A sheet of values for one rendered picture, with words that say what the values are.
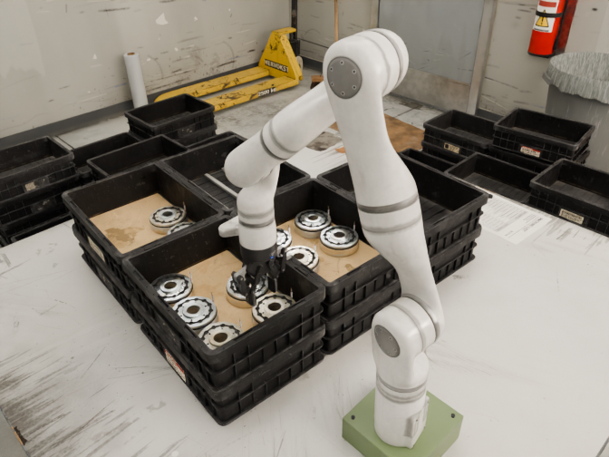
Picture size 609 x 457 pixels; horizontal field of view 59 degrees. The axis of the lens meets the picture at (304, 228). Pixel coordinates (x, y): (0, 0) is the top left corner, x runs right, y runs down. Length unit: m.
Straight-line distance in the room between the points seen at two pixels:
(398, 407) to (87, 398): 0.71
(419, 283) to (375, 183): 0.20
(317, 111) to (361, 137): 0.12
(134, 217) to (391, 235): 1.02
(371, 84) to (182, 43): 4.23
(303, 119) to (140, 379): 0.77
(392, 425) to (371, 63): 0.65
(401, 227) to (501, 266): 0.92
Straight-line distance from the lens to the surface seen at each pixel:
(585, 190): 2.63
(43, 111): 4.48
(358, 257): 1.41
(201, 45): 5.01
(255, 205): 0.99
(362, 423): 1.14
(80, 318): 1.55
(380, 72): 0.72
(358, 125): 0.73
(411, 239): 0.80
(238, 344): 1.06
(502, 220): 1.88
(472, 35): 4.31
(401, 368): 0.91
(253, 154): 0.91
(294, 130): 0.85
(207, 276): 1.38
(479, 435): 1.24
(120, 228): 1.62
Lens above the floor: 1.69
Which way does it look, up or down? 34 degrees down
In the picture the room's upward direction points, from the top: 1 degrees counter-clockwise
